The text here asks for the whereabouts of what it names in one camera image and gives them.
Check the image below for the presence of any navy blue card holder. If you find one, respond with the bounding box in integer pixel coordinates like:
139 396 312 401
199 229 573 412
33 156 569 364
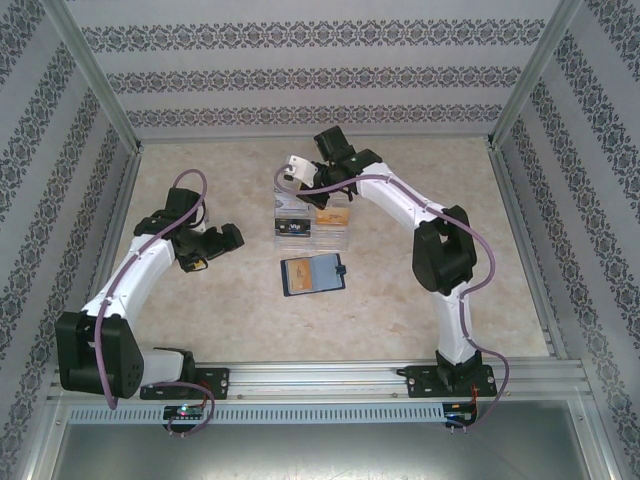
280 253 350 299

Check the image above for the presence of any orange credit card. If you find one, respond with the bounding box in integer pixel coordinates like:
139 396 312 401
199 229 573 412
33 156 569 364
314 207 352 227

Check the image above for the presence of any orange card brown print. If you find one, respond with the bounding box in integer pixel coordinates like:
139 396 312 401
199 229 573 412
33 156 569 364
288 258 318 295

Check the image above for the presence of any clear acrylic card tray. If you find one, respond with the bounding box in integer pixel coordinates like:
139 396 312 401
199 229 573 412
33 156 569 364
272 191 355 255

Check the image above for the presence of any left circuit board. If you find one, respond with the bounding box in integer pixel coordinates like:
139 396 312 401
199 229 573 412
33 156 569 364
163 404 206 422

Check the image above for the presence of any circuit board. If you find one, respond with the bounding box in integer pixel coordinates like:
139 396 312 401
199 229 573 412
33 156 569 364
163 404 206 422
446 402 479 424

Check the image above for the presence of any grey sheet metal panel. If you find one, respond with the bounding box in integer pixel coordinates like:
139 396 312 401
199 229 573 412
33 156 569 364
47 422 614 480

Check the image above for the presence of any right circuit board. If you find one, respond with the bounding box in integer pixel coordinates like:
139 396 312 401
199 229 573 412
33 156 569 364
446 402 479 424

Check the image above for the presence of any aluminium side rail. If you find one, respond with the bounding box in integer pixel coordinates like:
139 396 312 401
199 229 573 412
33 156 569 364
74 147 144 324
485 144 569 364

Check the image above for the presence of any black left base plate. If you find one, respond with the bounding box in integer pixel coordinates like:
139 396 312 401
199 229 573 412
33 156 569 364
139 367 231 401

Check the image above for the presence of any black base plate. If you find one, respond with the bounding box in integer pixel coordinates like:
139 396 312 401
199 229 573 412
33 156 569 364
405 364 497 400
139 367 231 401

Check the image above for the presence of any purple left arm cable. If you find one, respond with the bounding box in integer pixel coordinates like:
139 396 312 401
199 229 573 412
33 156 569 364
94 168 216 437

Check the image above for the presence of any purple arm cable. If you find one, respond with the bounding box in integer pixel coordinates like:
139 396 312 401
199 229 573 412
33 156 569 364
94 168 216 437
273 167 511 437

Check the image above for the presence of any aluminium mounting rail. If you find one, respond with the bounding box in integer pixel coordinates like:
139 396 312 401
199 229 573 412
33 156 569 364
49 362 591 402

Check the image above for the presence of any grey slotted cable duct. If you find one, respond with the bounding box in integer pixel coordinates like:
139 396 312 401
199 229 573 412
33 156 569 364
67 403 446 425

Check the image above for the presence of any aluminium frame post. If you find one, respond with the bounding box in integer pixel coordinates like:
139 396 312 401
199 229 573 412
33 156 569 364
39 0 146 154
484 0 586 151

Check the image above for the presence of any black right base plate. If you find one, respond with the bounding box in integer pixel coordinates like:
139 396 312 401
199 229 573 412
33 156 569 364
405 364 497 400

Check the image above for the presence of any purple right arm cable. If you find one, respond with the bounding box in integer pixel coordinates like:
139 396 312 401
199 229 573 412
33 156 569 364
273 167 511 437

